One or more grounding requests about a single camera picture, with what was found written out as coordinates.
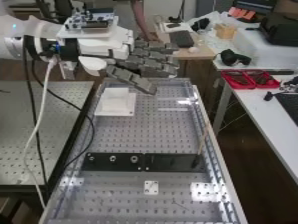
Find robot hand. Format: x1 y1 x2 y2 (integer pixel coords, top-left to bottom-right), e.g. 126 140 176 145
56 8 181 97

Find person's forearm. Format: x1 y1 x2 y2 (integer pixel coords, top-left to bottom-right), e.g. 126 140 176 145
129 0 162 42

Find small white box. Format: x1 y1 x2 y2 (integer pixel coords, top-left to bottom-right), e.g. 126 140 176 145
93 87 137 117

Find wooden desk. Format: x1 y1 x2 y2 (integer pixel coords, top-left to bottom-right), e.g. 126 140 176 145
162 20 220 88

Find black headphones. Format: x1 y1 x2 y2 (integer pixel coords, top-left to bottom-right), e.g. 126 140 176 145
220 48 253 67

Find red tray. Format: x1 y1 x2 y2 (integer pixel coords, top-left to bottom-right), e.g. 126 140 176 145
246 70 282 90
221 70 257 91

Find clear box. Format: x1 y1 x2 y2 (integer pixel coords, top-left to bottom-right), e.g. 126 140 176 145
39 77 250 224

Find black plate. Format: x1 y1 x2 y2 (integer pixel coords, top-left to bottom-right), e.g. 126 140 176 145
81 152 208 174

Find black bag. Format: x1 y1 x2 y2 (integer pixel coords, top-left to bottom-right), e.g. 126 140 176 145
260 12 298 47

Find long white desk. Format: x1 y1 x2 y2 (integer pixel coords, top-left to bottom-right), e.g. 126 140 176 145
213 74 298 185

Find small white screwed block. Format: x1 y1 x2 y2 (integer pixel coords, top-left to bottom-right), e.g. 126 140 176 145
142 180 160 196

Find black desk mat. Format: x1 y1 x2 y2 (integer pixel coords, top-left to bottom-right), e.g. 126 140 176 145
273 92 298 127

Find black cable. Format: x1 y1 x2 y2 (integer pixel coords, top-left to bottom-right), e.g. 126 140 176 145
31 68 97 175
24 34 51 201

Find white cable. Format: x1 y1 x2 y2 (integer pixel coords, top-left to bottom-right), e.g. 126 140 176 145
19 56 61 211

